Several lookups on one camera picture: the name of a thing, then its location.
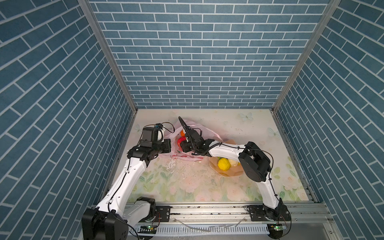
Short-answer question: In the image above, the pink plastic bag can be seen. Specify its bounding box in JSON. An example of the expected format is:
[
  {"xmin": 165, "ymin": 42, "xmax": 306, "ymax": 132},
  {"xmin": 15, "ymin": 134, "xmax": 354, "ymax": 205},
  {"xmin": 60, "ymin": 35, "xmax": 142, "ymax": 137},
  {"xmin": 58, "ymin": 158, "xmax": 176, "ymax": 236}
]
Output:
[{"xmin": 159, "ymin": 120, "xmax": 223, "ymax": 162}]

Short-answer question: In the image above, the yellow fake lemon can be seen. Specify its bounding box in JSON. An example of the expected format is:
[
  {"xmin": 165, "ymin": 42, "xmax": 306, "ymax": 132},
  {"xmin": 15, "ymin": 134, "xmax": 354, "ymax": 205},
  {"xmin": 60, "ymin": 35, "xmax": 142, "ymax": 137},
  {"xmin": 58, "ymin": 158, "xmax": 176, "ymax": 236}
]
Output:
[{"xmin": 218, "ymin": 158, "xmax": 231, "ymax": 171}]

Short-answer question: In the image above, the peach lotus shaped bowl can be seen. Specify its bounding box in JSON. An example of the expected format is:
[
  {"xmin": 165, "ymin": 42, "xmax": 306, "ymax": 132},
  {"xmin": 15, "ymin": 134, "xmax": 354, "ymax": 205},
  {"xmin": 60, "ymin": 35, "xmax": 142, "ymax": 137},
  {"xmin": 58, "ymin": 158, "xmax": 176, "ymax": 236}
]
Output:
[{"xmin": 208, "ymin": 141, "xmax": 244, "ymax": 178}]

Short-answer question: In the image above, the cream fake garlic bulb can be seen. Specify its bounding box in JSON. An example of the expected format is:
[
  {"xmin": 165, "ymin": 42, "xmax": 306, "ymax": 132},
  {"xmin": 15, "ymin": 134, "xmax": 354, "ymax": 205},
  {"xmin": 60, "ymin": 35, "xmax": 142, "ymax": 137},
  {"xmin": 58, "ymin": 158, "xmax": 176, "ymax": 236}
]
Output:
[{"xmin": 228, "ymin": 159, "xmax": 240, "ymax": 167}]

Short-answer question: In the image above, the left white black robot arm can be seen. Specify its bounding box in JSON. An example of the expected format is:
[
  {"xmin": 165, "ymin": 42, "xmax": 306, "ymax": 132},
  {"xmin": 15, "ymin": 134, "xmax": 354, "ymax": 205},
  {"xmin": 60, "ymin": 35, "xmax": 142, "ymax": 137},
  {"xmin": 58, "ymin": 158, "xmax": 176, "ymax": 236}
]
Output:
[{"xmin": 81, "ymin": 139, "xmax": 171, "ymax": 240}]

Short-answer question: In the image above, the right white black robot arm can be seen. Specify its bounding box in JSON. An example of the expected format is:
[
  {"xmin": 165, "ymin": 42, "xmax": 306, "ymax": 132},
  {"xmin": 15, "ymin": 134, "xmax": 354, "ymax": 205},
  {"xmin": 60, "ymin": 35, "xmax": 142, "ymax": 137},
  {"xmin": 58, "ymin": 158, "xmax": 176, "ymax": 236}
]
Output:
[{"xmin": 180, "ymin": 125, "xmax": 292, "ymax": 221}]

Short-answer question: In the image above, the red fake chili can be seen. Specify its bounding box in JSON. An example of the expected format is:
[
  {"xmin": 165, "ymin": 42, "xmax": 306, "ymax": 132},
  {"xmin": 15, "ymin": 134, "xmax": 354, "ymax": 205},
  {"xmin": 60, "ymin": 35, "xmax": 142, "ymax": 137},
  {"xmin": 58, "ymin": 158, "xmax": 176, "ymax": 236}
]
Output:
[{"xmin": 177, "ymin": 136, "xmax": 187, "ymax": 147}]

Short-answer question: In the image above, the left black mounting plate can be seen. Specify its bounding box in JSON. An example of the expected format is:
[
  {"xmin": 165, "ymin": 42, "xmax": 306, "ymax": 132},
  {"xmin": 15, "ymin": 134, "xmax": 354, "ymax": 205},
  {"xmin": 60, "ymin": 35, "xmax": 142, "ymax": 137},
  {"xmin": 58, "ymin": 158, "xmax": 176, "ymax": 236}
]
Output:
[{"xmin": 150, "ymin": 206, "xmax": 171, "ymax": 223}]

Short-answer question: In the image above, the black mounting plate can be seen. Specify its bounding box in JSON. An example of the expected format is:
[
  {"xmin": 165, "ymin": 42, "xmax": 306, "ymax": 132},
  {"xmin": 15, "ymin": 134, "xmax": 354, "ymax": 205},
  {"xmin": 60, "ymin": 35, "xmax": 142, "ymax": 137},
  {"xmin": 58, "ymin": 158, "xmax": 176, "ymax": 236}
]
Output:
[
  {"xmin": 245, "ymin": 205, "xmax": 292, "ymax": 222},
  {"xmin": 150, "ymin": 206, "xmax": 171, "ymax": 223}
]

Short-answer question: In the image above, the white ventilation grille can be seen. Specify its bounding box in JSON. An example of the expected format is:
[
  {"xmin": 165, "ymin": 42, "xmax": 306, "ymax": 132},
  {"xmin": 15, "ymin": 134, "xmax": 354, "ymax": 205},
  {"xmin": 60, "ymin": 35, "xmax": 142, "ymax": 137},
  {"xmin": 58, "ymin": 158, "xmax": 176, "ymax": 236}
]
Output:
[{"xmin": 135, "ymin": 224, "xmax": 270, "ymax": 237}]

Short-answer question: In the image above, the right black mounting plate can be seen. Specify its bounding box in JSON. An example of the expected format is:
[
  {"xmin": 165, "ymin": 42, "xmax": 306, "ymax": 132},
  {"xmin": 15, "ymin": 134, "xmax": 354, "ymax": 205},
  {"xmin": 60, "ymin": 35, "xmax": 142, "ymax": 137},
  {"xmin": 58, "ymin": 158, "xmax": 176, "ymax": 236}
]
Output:
[{"xmin": 245, "ymin": 205, "xmax": 292, "ymax": 222}]

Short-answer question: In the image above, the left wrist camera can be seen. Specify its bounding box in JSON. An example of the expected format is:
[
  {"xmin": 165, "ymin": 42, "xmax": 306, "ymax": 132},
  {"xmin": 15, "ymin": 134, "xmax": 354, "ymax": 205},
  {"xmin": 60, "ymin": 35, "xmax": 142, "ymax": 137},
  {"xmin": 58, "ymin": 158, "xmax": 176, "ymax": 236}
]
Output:
[{"xmin": 140, "ymin": 125, "xmax": 164, "ymax": 143}]

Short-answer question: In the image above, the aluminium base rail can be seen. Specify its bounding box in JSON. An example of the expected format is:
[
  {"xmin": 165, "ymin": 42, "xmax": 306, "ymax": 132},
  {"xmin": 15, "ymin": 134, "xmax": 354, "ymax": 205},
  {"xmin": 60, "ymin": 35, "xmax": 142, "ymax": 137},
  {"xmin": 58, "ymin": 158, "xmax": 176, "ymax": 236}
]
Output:
[{"xmin": 126, "ymin": 203, "xmax": 342, "ymax": 240}]

